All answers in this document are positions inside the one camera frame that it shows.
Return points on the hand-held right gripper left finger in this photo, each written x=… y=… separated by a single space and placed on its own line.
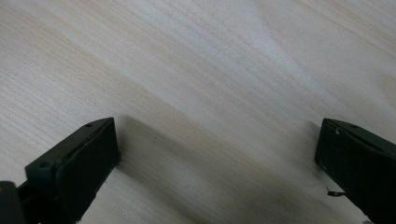
x=79 y=168

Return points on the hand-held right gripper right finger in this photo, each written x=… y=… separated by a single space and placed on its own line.
x=355 y=161

